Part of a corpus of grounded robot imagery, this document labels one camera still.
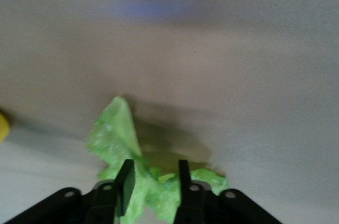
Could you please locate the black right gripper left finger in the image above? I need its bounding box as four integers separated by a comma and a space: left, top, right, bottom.
5, 159, 136, 224

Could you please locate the yellow squeeze bottle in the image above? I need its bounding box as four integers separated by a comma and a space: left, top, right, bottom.
0, 107, 12, 144

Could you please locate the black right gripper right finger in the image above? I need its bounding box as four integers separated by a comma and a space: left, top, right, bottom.
173, 159, 281, 224

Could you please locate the green lettuce leaf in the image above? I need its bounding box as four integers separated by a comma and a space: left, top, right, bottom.
85, 95, 230, 224

